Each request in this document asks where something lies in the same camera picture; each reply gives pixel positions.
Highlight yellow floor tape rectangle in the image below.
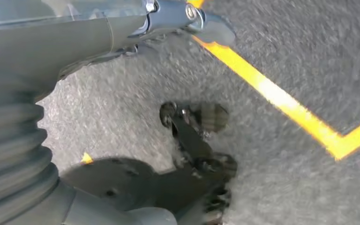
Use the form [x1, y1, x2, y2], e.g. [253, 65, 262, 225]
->
[186, 0, 360, 161]

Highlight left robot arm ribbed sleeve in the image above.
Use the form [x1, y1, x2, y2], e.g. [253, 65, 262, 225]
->
[0, 91, 60, 225]

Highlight black frame with ribbed wheels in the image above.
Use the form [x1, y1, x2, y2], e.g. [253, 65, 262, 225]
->
[60, 101, 239, 225]

